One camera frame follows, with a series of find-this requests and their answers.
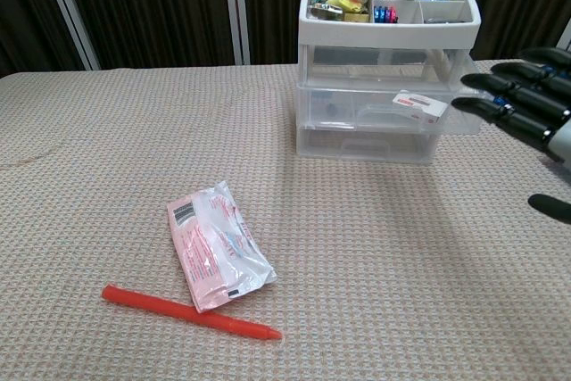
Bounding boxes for small white cardboard box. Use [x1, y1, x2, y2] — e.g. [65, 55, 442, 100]
[392, 89, 449, 124]

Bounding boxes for clear plastic drawer organizer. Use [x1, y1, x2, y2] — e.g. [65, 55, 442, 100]
[295, 0, 483, 164]

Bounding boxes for black pleated curtain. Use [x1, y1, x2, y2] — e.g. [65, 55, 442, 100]
[0, 0, 571, 79]

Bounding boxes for pink white plastic packet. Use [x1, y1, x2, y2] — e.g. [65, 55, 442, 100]
[166, 180, 277, 314]

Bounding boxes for coloured metal carabiners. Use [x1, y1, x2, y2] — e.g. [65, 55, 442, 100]
[372, 4, 398, 24]

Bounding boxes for yellow plastic toy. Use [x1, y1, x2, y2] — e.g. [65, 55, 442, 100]
[325, 0, 365, 14]

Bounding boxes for red pen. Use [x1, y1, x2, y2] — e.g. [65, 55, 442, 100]
[101, 283, 285, 343]

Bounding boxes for clear plastic drawer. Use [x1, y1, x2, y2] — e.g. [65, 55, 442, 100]
[296, 124, 436, 164]
[296, 46, 486, 137]

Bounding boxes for beige woven tablecloth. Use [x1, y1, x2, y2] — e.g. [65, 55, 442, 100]
[0, 58, 571, 381]

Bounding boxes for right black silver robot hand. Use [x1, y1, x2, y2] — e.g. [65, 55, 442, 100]
[450, 46, 571, 224]

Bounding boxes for grey aluminium frame post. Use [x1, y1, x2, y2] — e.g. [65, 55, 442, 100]
[221, 0, 252, 65]
[37, 0, 102, 70]
[550, 19, 571, 50]

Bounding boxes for foil wrapped candy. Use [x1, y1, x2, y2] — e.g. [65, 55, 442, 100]
[307, 3, 344, 21]

